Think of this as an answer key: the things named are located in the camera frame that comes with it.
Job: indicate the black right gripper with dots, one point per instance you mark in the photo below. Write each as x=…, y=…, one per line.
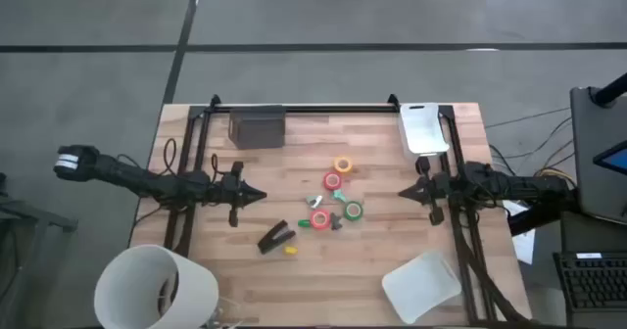
x=435, y=189

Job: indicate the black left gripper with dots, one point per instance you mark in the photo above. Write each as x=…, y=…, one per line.
x=236, y=192

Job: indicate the green tape roll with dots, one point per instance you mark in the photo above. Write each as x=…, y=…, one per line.
x=353, y=203

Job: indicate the red tape roll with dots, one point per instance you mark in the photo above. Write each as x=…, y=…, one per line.
x=332, y=174
x=320, y=211

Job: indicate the yellow tape roll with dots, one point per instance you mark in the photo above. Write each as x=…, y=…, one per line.
x=343, y=158

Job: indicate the dark grey staple remover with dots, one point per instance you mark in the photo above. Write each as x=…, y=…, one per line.
x=335, y=221

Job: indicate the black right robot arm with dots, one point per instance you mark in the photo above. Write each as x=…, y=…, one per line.
x=514, y=184

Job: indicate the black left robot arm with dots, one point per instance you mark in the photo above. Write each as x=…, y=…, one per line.
x=127, y=174

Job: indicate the black stapler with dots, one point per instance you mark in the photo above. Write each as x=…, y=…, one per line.
x=274, y=238

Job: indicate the small green stapler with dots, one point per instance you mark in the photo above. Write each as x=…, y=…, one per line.
x=303, y=223

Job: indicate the small yellow stapler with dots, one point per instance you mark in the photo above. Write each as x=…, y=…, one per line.
x=290, y=250

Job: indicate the narrow white plastic bin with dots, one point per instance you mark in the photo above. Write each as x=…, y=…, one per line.
x=423, y=130

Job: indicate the dark grey storage bin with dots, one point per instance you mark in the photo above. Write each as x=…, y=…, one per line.
x=257, y=127

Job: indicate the wide white plastic bin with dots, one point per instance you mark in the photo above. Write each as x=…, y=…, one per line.
x=420, y=287

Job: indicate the white paper sheet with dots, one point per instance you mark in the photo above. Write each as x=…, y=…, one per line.
x=525, y=243

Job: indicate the black metal support bar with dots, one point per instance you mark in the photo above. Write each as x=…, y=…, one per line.
x=539, y=216

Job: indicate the white cylindrical lampshade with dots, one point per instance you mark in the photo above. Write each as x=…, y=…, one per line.
x=132, y=285

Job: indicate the black keyboard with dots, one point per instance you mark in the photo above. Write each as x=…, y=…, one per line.
x=595, y=282

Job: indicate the blue tablet screen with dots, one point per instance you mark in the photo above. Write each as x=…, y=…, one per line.
x=614, y=160

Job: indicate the grey metal stand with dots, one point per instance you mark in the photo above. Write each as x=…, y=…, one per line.
x=34, y=219

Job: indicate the black pole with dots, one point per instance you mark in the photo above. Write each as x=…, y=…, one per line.
x=610, y=93

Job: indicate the black metal table frame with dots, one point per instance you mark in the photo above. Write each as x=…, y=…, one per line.
x=303, y=108

